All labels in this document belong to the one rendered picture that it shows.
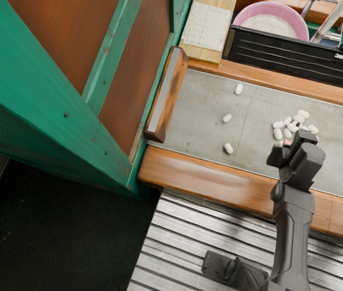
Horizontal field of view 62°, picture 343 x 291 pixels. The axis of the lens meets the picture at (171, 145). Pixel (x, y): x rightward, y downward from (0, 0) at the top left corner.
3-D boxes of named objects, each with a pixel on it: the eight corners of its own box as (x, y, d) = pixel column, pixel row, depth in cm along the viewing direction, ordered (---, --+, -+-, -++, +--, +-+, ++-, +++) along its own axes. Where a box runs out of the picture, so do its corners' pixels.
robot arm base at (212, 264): (209, 252, 83) (202, 276, 81) (277, 277, 81) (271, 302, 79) (207, 249, 91) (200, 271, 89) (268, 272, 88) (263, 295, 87)
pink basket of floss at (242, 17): (311, 62, 106) (324, 47, 97) (249, 92, 104) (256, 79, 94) (273, 9, 113) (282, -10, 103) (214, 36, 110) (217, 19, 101)
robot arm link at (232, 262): (232, 259, 77) (225, 280, 76) (263, 273, 76) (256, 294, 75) (228, 256, 83) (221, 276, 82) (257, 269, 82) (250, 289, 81)
